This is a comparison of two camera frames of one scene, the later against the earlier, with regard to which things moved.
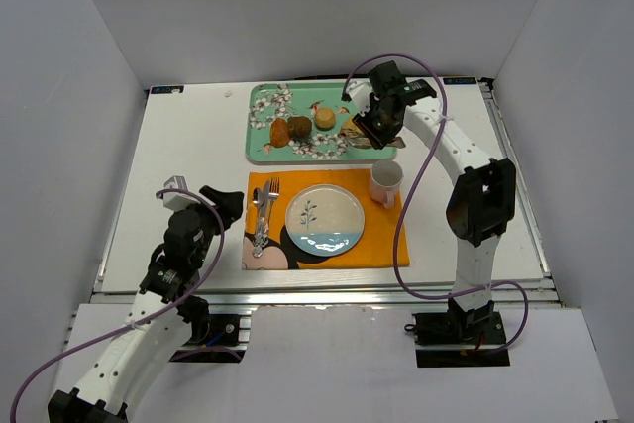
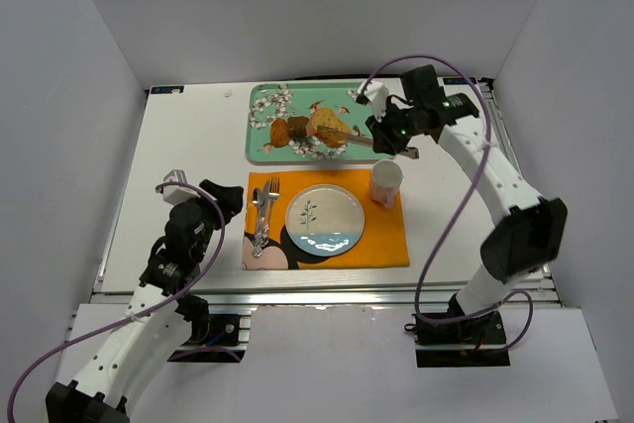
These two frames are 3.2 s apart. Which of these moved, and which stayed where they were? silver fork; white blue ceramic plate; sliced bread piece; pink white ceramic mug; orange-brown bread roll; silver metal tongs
Moved: silver metal tongs; sliced bread piece
Stayed: orange-brown bread roll; pink white ceramic mug; white blue ceramic plate; silver fork
